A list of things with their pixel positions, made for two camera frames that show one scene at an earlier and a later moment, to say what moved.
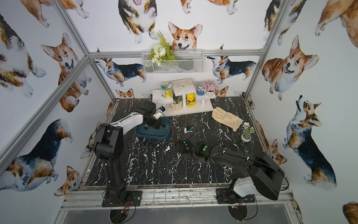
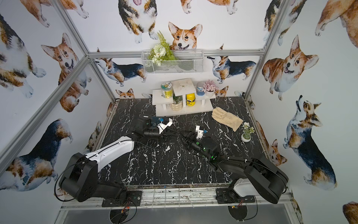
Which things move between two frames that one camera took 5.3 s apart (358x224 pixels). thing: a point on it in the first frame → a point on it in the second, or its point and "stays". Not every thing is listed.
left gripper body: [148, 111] → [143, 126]
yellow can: [190, 99] stays
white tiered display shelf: [184, 100] stays
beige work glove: [226, 118] stays
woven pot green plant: [177, 104] stays
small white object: [188, 129] → [200, 132]
